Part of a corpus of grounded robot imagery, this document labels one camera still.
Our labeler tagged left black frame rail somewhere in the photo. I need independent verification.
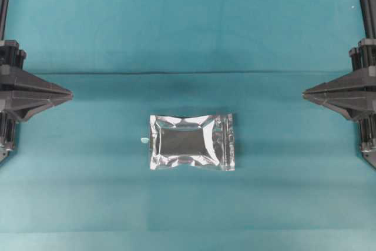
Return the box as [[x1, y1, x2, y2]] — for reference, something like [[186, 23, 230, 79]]
[[0, 0, 9, 41]]

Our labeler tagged silver zip bag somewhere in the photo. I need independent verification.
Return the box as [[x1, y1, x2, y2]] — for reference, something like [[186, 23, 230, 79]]
[[149, 113, 235, 171]]

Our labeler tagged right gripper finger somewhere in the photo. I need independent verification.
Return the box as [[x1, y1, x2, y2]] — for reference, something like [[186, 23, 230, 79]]
[[302, 70, 364, 99], [302, 92, 364, 121]]

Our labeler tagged right black frame rail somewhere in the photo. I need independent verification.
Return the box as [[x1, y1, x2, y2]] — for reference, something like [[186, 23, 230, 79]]
[[360, 0, 376, 39]]

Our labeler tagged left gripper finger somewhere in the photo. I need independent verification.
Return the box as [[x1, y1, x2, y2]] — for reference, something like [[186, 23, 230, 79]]
[[11, 91, 72, 122], [11, 68, 73, 98]]

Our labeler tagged black frame rail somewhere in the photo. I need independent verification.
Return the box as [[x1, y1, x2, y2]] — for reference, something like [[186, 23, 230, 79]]
[[360, 0, 376, 39], [0, 0, 9, 41]]

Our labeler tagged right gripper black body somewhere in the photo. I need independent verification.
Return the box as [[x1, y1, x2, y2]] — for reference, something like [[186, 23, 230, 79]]
[[348, 38, 376, 169]]

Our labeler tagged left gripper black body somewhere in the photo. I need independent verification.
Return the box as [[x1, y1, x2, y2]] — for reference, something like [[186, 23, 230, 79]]
[[0, 38, 28, 162]]

